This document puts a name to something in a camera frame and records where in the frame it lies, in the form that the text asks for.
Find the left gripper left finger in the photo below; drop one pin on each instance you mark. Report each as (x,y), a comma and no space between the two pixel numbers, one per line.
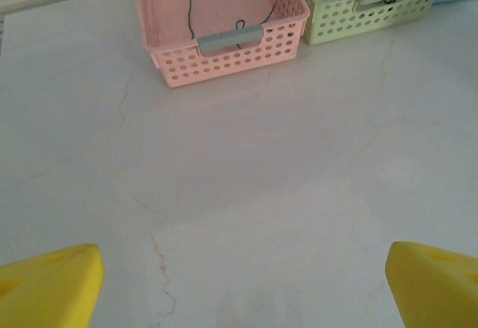
(48,287)

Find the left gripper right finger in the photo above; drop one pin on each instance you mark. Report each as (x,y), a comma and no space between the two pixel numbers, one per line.
(437,287)

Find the green perforated plastic basket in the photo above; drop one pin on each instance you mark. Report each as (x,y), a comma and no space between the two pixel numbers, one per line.
(336,21)

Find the pink perforated plastic basket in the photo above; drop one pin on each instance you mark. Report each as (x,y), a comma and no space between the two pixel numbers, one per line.
(224,3)

